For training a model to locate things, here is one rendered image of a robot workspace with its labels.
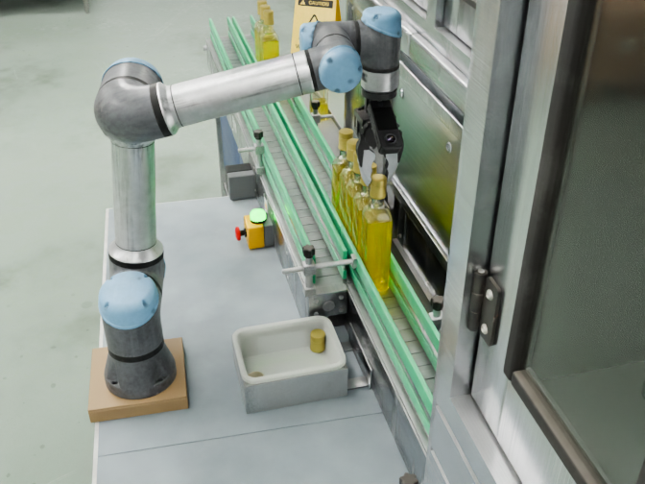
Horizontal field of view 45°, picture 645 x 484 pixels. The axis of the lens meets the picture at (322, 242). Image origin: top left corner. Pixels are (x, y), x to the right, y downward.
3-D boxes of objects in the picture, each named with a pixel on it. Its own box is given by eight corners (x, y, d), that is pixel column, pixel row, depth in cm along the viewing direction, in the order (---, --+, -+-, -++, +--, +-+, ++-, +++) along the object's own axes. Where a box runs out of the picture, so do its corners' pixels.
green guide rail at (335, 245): (346, 278, 178) (346, 250, 174) (343, 279, 178) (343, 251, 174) (230, 36, 319) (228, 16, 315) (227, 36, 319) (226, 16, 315)
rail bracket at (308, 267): (356, 289, 175) (358, 244, 168) (284, 301, 171) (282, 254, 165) (353, 281, 177) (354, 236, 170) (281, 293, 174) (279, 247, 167)
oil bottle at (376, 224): (389, 290, 176) (394, 209, 164) (366, 294, 174) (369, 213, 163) (381, 276, 180) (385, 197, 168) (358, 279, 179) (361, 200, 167)
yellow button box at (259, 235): (274, 247, 213) (273, 225, 209) (247, 251, 212) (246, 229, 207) (269, 233, 219) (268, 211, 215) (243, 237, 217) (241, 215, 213)
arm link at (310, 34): (303, 34, 138) (364, 31, 139) (298, 16, 147) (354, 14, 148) (303, 76, 142) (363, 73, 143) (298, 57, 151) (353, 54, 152)
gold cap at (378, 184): (388, 198, 163) (389, 180, 161) (372, 200, 162) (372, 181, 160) (383, 190, 166) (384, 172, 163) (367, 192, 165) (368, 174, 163)
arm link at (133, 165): (106, 320, 165) (91, 75, 137) (113, 280, 178) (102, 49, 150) (162, 321, 167) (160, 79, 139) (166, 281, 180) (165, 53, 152)
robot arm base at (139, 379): (101, 401, 159) (93, 365, 154) (109, 354, 172) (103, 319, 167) (174, 397, 161) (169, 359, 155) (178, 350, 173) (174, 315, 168)
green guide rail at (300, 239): (316, 283, 177) (315, 254, 172) (311, 284, 177) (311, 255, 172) (212, 36, 318) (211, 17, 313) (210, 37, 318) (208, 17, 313)
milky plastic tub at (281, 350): (348, 394, 166) (349, 364, 161) (245, 413, 161) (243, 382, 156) (327, 342, 180) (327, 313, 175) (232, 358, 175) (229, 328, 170)
